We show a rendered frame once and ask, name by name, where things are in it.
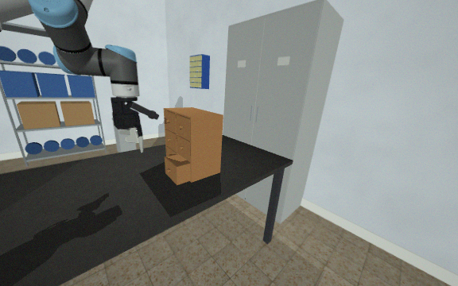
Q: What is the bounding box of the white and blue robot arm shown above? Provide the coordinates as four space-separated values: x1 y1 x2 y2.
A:
0 0 140 98

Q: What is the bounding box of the brown wooden drawer front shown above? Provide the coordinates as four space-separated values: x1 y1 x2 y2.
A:
165 110 176 132
166 146 177 156
165 154 191 185
177 135 191 161
176 114 190 140
165 129 177 151

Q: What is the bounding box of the tan wooden chest of drawers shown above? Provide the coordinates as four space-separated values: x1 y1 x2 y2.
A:
164 107 223 183

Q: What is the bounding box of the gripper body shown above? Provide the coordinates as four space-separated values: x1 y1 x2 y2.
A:
111 97 140 129

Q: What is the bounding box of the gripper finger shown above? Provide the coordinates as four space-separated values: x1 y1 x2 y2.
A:
125 118 144 153
119 128 130 135

